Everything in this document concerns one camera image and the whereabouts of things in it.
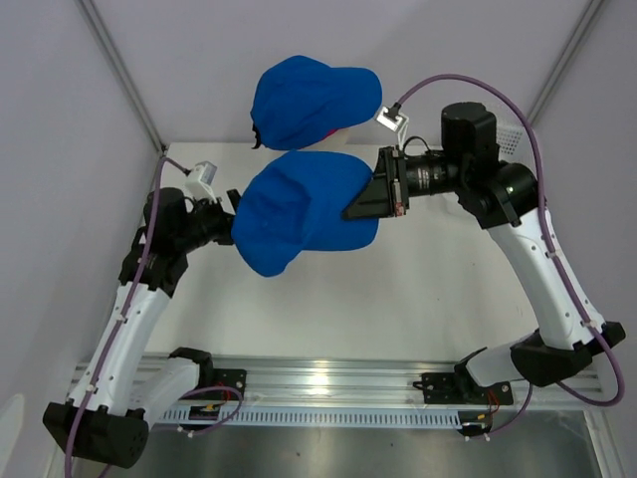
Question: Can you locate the aluminium extrusion rail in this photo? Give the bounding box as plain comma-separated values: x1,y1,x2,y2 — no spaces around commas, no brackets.
69,352,609,412

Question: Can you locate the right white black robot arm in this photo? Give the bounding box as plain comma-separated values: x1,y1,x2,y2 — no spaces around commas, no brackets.
342,103,626,402

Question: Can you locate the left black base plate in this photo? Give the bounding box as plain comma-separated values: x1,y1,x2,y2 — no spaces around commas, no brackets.
200,368,248,401

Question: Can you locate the cream mannequin head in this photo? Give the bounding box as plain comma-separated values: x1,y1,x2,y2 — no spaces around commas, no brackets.
317,128,349,151

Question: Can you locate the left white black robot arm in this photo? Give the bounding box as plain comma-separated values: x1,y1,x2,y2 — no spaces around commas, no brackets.
43,187,244,476

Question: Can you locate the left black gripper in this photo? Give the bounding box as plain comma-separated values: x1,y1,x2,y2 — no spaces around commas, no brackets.
174,189,274,253

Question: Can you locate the left corner aluminium profile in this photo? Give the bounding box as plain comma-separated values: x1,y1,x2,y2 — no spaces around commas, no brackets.
75,0,167,153

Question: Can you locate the right corner aluminium profile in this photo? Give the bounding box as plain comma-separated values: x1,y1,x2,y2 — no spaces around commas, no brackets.
527,0,609,125

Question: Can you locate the white perforated plastic basket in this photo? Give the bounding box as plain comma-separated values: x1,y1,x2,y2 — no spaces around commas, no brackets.
487,103,526,156

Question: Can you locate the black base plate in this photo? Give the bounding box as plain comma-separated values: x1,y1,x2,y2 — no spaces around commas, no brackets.
412,372,515,405
200,368,248,401

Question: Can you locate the white slotted cable duct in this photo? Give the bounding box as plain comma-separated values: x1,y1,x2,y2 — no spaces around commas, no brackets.
157,405,461,430

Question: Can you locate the corner aluminium profile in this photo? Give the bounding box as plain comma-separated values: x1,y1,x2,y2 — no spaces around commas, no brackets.
75,0,167,153
527,0,609,125

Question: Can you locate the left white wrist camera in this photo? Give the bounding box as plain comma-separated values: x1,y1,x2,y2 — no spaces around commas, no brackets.
184,161,217,202

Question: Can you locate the blue baseball cap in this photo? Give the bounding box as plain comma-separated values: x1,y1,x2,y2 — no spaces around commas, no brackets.
231,150,379,277
250,55,382,151

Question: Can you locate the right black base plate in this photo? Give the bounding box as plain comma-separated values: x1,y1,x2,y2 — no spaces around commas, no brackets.
412,372,515,405

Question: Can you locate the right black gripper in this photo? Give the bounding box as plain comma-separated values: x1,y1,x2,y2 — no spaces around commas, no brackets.
341,147,467,222

